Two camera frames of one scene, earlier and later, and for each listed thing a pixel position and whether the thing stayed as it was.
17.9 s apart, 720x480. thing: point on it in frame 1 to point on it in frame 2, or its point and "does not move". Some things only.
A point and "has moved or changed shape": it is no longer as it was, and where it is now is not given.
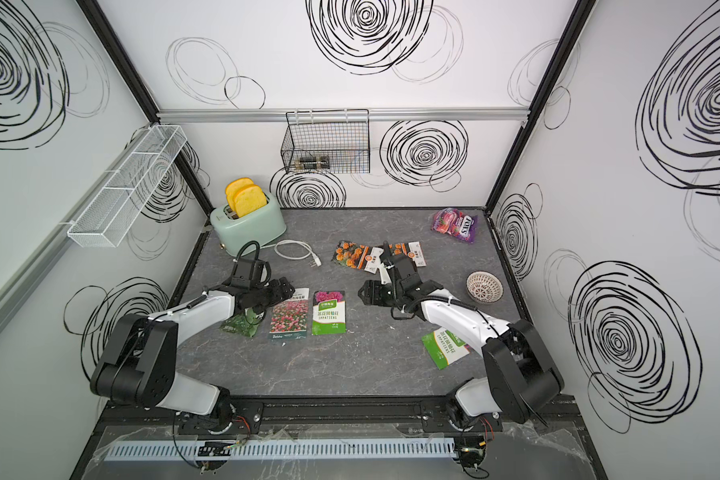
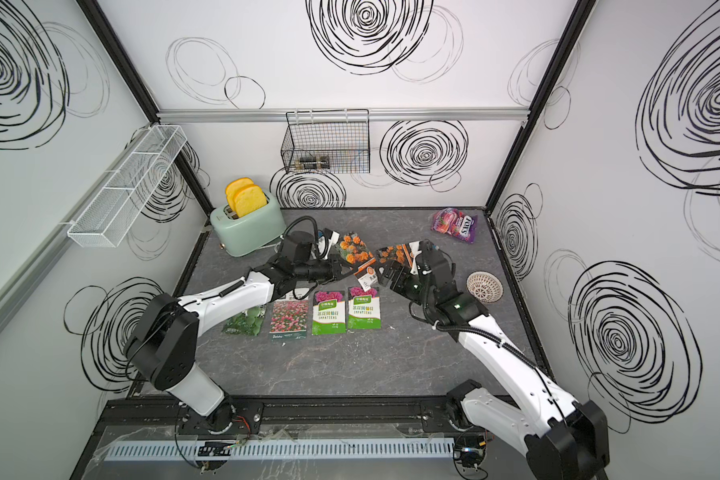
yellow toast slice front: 249,199 does not move
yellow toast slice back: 234,187 does not move
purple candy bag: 453,222 does not move
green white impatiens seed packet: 329,312 does not move
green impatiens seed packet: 444,347 to 364,308
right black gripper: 374,292 to 399,283
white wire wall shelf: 109,217 does not move
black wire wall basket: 335,141 does not move
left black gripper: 278,294 to 334,266
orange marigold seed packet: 351,255 has moved or changed shape
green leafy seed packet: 244,323 does not move
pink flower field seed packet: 289,320 does not move
